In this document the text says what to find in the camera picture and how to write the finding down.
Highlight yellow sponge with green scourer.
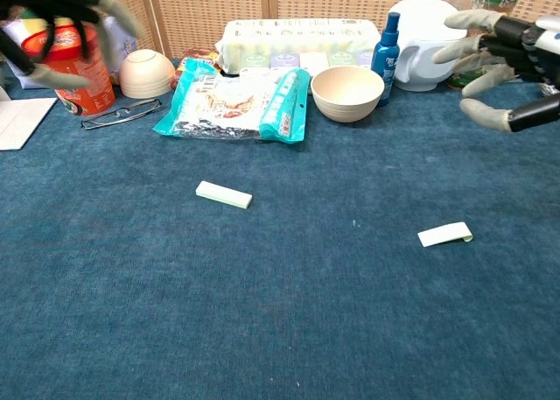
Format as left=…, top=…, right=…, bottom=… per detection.
left=12, top=5, right=100, bottom=36

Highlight black-rimmed eyeglasses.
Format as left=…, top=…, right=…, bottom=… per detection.
left=80, top=97, right=163, bottom=131

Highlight blue spray bottle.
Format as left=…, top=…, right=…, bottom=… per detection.
left=370, top=11, right=402, bottom=108

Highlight blue carpet table cover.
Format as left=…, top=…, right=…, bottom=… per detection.
left=0, top=58, right=560, bottom=400

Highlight teal and clear snack bag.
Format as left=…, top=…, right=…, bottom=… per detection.
left=152, top=58, right=312, bottom=145

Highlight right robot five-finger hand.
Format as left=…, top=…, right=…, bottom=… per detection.
left=431, top=9, right=560, bottom=134

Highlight green paper piece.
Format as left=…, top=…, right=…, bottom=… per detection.
left=416, top=221, right=474, bottom=249

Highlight upturned beige bowl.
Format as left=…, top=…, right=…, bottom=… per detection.
left=118, top=49, right=177, bottom=100

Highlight wicker folding screen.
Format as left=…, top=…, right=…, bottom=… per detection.
left=0, top=0, right=560, bottom=64

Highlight white plastic tissue pack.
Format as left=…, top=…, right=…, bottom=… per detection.
left=0, top=17, right=139, bottom=89

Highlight upright beige bowl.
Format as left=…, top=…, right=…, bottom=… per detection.
left=310, top=65, right=386, bottom=123

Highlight red instant noodle cup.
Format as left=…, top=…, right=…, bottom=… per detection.
left=21, top=23, right=117, bottom=116

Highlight white toilet paper roll pack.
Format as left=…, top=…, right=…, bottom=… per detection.
left=216, top=18, right=382, bottom=75

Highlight pink pocket tissue pack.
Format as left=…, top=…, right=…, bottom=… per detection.
left=299, top=52, right=330, bottom=77

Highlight light green paper strip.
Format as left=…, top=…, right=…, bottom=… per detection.
left=195, top=179, right=254, bottom=210

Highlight brown cookie package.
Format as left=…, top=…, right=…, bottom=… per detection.
left=169, top=48, right=220, bottom=90

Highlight green pocket tissue pack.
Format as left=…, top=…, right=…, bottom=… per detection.
left=239, top=52, right=271, bottom=78
left=328, top=51, right=361, bottom=68

